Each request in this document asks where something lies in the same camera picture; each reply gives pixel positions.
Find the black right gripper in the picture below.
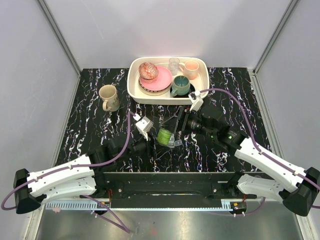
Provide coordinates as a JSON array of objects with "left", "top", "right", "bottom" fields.
[{"left": 159, "top": 105, "right": 216, "bottom": 139}]

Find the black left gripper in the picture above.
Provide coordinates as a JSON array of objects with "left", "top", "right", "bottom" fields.
[{"left": 117, "top": 130, "right": 171, "bottom": 163}]

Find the clear weekly pill organizer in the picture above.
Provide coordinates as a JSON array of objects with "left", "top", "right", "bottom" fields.
[{"left": 167, "top": 134, "right": 183, "bottom": 149}]

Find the green pill bottle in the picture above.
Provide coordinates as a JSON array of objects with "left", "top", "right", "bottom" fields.
[{"left": 156, "top": 127, "right": 173, "bottom": 146}]

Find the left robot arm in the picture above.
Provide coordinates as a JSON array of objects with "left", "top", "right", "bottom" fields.
[{"left": 13, "top": 136, "right": 170, "bottom": 215}]

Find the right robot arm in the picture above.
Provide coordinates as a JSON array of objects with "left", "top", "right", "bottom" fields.
[{"left": 156, "top": 106, "right": 320, "bottom": 217}]

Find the striped rim ceramic plate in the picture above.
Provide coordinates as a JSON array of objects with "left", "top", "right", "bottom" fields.
[{"left": 138, "top": 77, "right": 171, "bottom": 96}]

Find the black saucer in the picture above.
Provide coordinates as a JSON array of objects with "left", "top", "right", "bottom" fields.
[{"left": 170, "top": 84, "right": 195, "bottom": 98}]

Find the teal glazed ceramic mug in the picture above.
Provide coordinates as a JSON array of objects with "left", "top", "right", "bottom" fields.
[{"left": 170, "top": 75, "right": 191, "bottom": 97}]

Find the pink ceramic plate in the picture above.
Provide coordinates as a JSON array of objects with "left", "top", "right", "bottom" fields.
[{"left": 139, "top": 66, "right": 173, "bottom": 92}]

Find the white rectangular dish tub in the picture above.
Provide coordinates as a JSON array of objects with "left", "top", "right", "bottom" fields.
[{"left": 127, "top": 56, "right": 210, "bottom": 106}]

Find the red patterned ceramic bowl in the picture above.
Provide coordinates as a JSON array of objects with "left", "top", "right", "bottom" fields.
[{"left": 138, "top": 62, "right": 159, "bottom": 81}]

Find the pink ceramic mug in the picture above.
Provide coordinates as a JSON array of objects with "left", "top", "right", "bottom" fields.
[{"left": 179, "top": 60, "right": 200, "bottom": 80}]

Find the clear drinking glass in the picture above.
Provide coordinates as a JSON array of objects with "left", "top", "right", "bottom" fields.
[{"left": 168, "top": 57, "right": 180, "bottom": 76}]

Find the cream illustrated ceramic mug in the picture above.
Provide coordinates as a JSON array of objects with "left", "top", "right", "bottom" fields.
[{"left": 98, "top": 84, "right": 120, "bottom": 112}]

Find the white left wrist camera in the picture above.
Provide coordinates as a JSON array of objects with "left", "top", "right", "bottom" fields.
[{"left": 135, "top": 116, "right": 154, "bottom": 142}]

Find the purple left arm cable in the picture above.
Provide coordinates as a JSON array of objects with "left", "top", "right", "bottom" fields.
[{"left": 1, "top": 111, "right": 141, "bottom": 234}]

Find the slotted cable duct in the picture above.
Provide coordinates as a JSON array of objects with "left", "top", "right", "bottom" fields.
[{"left": 45, "top": 199, "right": 107, "bottom": 211}]

